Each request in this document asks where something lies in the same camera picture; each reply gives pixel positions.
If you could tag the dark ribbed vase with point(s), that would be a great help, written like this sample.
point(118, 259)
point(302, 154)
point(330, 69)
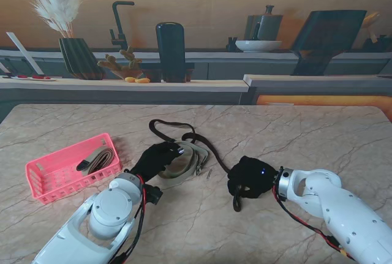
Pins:
point(78, 58)

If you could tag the olive flat canvas belt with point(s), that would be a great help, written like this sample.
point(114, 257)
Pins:
point(183, 173)

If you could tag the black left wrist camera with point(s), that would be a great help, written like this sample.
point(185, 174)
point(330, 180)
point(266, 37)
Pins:
point(153, 194)

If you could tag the black kitchen faucet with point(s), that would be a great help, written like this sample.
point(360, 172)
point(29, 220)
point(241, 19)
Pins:
point(118, 22)

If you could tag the dark low tray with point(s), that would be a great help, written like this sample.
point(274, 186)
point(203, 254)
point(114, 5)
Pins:
point(190, 66)

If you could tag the cactus plant in bowl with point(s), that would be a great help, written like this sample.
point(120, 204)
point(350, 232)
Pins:
point(131, 60)

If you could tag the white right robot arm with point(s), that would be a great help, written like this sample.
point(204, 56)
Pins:
point(337, 199)

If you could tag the white pampas grass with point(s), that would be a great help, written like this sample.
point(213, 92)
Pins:
point(58, 3)

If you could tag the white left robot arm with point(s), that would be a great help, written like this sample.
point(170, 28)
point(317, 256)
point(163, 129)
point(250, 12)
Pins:
point(104, 212)

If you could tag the orange citrus fruit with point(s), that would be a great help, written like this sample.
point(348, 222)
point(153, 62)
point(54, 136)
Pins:
point(130, 79)
point(142, 80)

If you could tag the white leaning board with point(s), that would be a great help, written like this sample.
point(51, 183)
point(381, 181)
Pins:
point(24, 52)

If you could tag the white ceramic bowl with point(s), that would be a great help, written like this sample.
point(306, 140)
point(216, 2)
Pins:
point(258, 45)

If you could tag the dark tilted panel stand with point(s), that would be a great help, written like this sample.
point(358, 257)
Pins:
point(324, 40)

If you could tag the dark brown woven belt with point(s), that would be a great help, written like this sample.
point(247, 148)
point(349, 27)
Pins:
point(214, 153)

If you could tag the plate with red food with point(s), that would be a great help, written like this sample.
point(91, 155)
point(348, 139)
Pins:
point(33, 77)

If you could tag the yellow wooden spatula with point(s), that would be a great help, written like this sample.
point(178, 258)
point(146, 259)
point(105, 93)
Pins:
point(370, 19)

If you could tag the tall black cylinder container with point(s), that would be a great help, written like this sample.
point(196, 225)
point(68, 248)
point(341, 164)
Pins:
point(171, 52)

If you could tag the pink plastic storage basket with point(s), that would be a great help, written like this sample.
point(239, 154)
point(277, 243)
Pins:
point(52, 181)

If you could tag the small black cup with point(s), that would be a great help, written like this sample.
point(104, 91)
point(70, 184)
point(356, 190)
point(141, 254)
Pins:
point(231, 45)

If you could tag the beige woven belt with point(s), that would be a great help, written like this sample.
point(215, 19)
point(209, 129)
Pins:
point(101, 160)

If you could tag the grey ceramic jug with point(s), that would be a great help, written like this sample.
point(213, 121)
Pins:
point(269, 26)

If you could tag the grey kitchen counter wood top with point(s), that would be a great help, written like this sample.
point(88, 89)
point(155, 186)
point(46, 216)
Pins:
point(183, 92)

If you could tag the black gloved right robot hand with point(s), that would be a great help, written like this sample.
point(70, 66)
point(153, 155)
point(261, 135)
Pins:
point(254, 178)

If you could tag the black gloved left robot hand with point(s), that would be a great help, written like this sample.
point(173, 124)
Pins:
point(153, 161)

